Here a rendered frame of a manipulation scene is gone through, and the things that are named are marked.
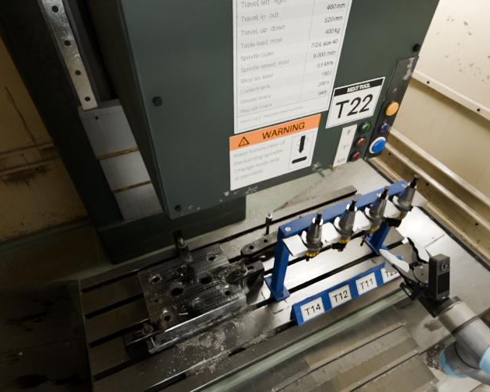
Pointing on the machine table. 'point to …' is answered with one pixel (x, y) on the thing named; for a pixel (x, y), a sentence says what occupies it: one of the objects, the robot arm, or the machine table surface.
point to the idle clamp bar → (259, 246)
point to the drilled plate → (216, 305)
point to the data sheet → (285, 58)
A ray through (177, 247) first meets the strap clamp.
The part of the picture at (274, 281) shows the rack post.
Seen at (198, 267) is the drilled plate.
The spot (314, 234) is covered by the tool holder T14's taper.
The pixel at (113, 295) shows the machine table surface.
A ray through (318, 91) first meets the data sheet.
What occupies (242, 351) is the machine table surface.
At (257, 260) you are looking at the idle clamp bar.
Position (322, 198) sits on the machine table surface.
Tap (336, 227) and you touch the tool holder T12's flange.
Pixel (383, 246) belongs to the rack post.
